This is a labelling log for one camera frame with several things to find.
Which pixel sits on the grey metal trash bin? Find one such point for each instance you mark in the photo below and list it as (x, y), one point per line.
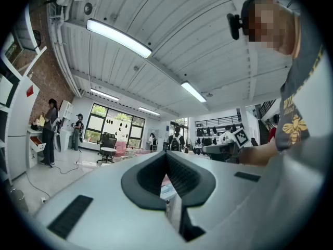
(18, 200)

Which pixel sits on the large black-framed window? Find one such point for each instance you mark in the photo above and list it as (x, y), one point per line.
(114, 125)

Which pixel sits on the person's head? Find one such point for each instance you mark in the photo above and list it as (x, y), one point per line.
(273, 22)

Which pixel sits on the white ceiling pipes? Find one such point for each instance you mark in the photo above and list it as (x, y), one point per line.
(61, 48)

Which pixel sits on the round ceiling speaker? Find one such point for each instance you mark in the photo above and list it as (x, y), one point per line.
(88, 8)

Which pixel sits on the black head-mounted camera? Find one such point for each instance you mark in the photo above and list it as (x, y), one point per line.
(234, 26)

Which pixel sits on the red paper sign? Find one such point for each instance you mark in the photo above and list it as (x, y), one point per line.
(30, 90)

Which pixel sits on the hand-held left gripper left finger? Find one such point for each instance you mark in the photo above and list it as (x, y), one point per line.
(109, 217)

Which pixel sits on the black office chair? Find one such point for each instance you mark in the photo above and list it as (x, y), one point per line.
(108, 142)

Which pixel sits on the white cabinet with red drawer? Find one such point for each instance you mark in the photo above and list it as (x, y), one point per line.
(35, 144)

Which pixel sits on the white power strip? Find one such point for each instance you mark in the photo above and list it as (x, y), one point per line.
(43, 199)

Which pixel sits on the shelf of black bags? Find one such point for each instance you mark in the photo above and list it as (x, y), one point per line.
(213, 134)

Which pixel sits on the black staircase railing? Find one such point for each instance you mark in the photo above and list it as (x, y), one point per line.
(268, 108)

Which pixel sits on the long ceiling light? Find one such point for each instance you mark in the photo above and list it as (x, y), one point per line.
(193, 91)
(104, 94)
(148, 110)
(118, 37)

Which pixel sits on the person's right forearm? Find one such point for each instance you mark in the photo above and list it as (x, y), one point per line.
(256, 154)

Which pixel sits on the tall white cabinet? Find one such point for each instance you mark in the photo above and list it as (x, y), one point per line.
(19, 129)

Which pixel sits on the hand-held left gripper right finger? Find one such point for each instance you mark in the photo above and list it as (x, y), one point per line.
(223, 197)

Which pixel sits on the round white table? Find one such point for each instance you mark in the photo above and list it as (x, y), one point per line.
(108, 151)

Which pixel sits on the person's grey printed t-shirt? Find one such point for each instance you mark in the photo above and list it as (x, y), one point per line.
(294, 108)

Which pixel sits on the pink sofa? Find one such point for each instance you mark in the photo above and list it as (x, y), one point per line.
(122, 148)

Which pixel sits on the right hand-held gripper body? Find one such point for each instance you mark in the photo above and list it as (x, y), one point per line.
(223, 150)

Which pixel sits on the white dome security camera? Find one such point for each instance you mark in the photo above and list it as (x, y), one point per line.
(61, 0)

